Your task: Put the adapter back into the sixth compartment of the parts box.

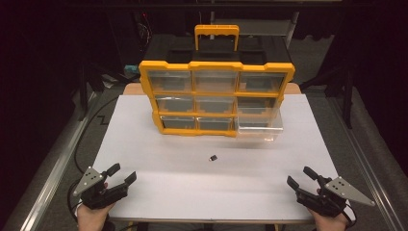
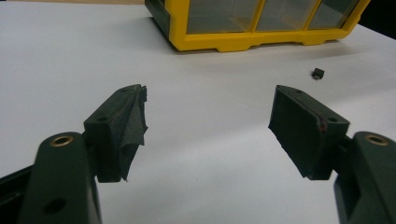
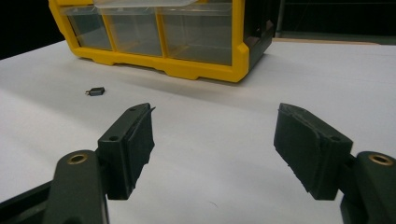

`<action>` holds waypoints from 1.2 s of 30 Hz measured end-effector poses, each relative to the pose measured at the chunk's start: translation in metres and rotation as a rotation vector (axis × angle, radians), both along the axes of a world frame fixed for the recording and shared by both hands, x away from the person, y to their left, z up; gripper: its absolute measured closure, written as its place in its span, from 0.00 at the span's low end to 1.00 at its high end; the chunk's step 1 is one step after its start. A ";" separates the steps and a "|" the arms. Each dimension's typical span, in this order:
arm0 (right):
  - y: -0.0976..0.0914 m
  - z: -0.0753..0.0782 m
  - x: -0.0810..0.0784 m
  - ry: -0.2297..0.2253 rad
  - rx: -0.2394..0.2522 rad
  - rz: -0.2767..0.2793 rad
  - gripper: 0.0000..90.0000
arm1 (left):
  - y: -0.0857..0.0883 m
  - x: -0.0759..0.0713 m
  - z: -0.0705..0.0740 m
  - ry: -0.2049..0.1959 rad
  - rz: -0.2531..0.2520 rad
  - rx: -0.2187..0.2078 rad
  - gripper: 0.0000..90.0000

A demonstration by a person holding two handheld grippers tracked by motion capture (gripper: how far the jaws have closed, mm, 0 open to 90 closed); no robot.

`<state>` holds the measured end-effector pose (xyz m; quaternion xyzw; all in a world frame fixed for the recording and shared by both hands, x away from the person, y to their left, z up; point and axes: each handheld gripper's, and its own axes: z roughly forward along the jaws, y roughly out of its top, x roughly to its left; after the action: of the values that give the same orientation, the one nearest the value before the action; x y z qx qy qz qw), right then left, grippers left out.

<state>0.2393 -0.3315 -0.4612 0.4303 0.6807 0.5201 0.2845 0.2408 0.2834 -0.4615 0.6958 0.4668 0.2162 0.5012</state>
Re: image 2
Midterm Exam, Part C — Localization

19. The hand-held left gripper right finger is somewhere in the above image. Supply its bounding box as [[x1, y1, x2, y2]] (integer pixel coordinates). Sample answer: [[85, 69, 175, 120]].
[[268, 84, 396, 224]]

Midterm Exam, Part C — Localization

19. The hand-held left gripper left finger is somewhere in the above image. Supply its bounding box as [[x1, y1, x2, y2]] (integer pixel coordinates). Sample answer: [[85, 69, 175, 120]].
[[18, 83, 149, 224]]

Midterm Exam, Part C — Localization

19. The small black electronic component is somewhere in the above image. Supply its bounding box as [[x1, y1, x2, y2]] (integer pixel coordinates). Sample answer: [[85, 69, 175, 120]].
[[311, 67, 325, 81]]

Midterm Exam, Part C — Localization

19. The yellow black parts organizer cabinet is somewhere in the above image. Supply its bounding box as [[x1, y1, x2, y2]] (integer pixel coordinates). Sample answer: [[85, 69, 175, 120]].
[[144, 0, 372, 53]]

